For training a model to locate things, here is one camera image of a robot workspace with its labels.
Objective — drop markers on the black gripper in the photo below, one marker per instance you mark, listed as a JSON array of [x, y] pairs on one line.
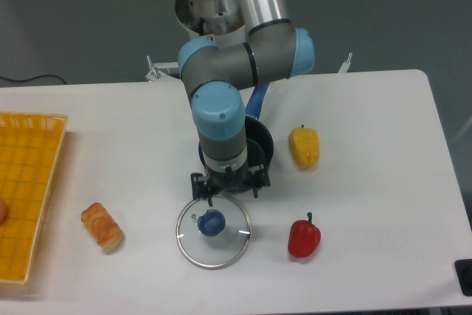
[[228, 179]]

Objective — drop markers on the glass pot lid blue knob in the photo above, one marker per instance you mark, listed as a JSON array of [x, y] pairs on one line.
[[213, 234]]

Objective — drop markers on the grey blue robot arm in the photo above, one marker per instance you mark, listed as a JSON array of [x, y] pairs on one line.
[[280, 49]]

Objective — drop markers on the yellow bell pepper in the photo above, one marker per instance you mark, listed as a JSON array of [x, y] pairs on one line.
[[303, 143]]

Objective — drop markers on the red bell pepper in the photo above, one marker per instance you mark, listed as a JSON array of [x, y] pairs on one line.
[[304, 237]]

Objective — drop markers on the toy bread roll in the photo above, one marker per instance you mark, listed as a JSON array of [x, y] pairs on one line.
[[102, 227]]

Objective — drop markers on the yellow wicker basket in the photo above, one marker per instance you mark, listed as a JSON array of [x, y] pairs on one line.
[[30, 148]]

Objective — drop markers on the pink item in basket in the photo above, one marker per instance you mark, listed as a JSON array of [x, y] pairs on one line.
[[3, 210]]

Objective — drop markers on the black device table edge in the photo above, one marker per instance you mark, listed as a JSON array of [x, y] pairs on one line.
[[463, 269]]

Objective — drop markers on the dark pot blue handle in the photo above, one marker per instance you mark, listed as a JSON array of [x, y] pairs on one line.
[[230, 132]]

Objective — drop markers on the white bracket right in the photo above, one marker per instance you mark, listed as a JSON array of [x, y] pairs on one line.
[[345, 66]]

